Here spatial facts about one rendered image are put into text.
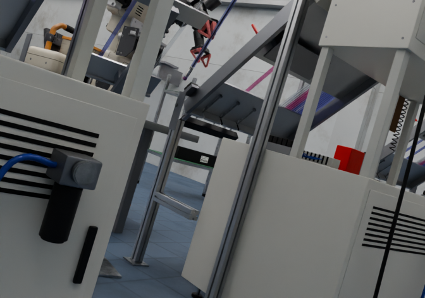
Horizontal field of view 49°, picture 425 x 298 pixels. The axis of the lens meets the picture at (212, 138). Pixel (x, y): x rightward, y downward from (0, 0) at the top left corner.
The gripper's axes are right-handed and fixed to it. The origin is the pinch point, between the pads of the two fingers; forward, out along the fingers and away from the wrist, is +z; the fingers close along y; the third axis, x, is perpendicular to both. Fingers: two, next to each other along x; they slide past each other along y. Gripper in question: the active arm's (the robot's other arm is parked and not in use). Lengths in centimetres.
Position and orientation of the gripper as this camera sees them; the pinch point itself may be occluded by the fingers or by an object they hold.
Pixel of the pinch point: (211, 37)
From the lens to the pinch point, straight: 196.4
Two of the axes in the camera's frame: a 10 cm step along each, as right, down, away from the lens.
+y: 8.2, 1.1, 5.6
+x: -4.9, 6.3, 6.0
